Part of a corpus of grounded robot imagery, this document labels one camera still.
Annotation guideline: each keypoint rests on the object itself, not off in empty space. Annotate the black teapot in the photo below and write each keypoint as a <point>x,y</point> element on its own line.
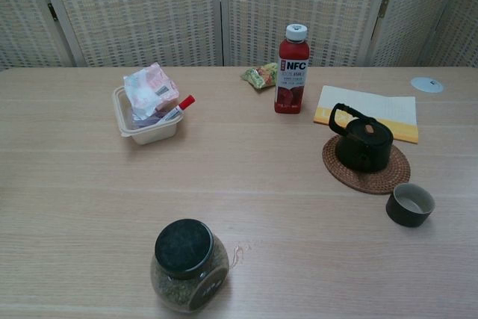
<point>364,151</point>

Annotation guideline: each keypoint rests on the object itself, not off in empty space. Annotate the red capped marker pen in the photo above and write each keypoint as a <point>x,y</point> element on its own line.
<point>185,102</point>

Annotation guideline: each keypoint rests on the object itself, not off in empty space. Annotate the green snack packet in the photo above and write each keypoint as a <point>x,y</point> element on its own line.
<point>257,76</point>

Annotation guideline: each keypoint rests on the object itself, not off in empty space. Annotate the red NFC juice bottle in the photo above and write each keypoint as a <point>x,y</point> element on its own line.
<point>292,95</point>

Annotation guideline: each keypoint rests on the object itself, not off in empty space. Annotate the beige plastic food container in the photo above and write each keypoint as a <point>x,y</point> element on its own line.
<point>153,136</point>

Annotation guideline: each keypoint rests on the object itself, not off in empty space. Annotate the purple packet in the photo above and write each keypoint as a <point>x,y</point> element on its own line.
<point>143,123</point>

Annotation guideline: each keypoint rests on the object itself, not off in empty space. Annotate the pink white snack bag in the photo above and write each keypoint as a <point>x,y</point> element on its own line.
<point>149,87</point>

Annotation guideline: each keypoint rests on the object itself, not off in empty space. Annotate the glass jar with black lid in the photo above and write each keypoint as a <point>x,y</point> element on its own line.
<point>183,248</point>

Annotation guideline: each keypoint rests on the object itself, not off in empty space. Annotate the round woven rattan coaster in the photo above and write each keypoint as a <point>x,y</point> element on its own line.
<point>369,182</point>

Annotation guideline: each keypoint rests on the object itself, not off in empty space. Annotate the yellow white Lexicon booklet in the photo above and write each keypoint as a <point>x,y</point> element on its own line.
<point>373,104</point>

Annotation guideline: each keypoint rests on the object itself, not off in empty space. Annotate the woven folding screen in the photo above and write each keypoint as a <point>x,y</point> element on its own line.
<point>138,9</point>

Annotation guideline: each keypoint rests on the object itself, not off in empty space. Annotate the small dark tea cup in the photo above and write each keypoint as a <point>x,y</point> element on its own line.
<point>399,214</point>

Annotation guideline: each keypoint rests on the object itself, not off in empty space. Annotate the brass screen hinge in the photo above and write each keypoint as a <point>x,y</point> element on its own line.
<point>384,8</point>
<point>52,12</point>

